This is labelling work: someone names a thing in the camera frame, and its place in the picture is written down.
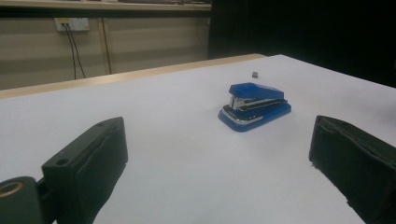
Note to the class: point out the blue stapler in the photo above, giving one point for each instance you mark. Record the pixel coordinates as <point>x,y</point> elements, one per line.
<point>255,93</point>

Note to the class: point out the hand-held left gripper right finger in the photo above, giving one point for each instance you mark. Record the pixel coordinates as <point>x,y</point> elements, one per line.
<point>358,161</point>

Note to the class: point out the small grey staple block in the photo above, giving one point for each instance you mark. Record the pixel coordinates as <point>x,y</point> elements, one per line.
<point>255,74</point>

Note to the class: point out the black curtain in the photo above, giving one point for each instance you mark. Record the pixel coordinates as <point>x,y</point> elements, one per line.
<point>295,28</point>

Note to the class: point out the white wall outlet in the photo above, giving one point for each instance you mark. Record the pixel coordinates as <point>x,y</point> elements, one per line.
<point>76,24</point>

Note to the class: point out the white table cover sheet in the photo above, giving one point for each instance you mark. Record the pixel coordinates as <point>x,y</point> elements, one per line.
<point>186,155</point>

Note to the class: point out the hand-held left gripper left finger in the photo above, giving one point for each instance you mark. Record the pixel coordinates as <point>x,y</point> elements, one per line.
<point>77,174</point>

